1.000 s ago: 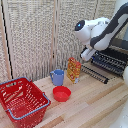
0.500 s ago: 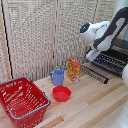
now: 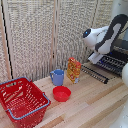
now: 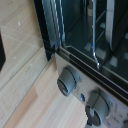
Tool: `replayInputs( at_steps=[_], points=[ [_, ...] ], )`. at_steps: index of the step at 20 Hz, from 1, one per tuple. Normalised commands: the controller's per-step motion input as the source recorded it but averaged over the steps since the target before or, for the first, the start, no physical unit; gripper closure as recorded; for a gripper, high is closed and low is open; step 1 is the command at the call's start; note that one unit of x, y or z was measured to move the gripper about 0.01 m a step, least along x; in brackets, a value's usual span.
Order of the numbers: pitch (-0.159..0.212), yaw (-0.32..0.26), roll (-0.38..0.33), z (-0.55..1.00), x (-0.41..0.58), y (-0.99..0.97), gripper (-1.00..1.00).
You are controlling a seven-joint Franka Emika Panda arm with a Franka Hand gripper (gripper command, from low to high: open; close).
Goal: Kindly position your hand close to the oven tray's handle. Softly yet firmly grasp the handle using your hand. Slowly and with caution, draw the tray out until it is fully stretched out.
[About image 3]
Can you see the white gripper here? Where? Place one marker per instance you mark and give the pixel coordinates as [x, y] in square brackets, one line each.
[96, 57]

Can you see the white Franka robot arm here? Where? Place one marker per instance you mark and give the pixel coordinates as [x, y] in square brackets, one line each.
[108, 35]

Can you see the black toaster oven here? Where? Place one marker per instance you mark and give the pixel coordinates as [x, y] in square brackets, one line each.
[115, 61]

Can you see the orange yellow food box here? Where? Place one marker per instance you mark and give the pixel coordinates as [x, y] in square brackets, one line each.
[73, 69]

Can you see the blue plastic mug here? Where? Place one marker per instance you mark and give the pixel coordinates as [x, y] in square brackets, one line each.
[58, 77]

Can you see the red plastic bowl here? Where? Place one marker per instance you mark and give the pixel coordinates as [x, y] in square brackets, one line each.
[62, 93]

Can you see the red plastic shopping basket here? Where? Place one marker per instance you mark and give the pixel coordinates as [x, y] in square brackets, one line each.
[20, 100]

